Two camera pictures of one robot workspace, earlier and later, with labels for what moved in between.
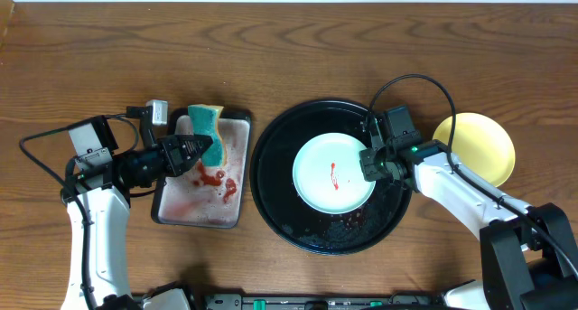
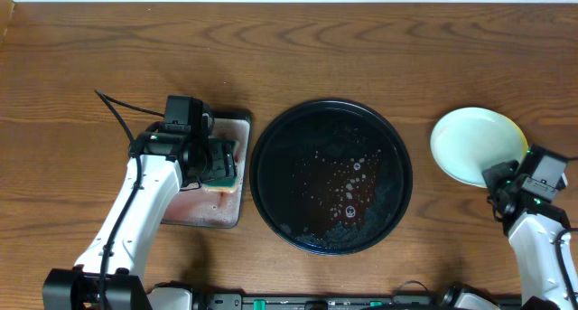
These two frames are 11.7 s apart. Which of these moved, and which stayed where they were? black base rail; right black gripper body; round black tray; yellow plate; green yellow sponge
Moved: right black gripper body; green yellow sponge; yellow plate
Stayed: round black tray; black base rail
